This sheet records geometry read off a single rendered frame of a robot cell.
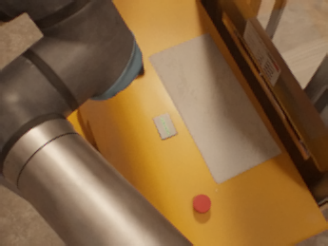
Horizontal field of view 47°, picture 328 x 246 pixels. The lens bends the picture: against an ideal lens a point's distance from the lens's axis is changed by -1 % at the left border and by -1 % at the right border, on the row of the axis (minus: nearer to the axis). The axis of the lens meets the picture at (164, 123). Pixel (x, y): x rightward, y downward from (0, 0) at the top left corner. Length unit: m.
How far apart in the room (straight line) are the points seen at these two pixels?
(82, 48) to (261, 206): 0.57
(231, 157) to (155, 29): 0.40
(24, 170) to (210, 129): 0.59
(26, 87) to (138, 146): 0.52
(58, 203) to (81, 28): 0.19
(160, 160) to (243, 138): 0.20
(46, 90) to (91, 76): 0.05
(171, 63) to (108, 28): 0.55
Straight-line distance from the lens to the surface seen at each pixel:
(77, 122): 1.53
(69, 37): 0.44
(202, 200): 0.82
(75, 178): 0.37
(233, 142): 0.90
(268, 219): 0.87
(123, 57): 0.46
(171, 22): 1.07
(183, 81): 0.96
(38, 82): 0.43
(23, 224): 1.87
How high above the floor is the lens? 1.73
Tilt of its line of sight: 66 degrees down
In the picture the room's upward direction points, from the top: 4 degrees counter-clockwise
